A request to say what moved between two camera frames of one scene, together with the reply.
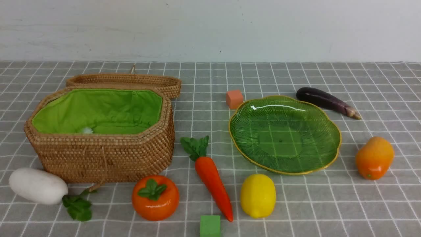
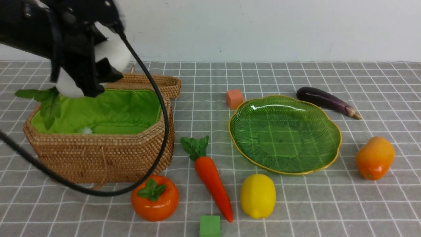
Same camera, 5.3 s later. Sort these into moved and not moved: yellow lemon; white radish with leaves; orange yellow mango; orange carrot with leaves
Moved: white radish with leaves
Not moved: yellow lemon; orange yellow mango; orange carrot with leaves
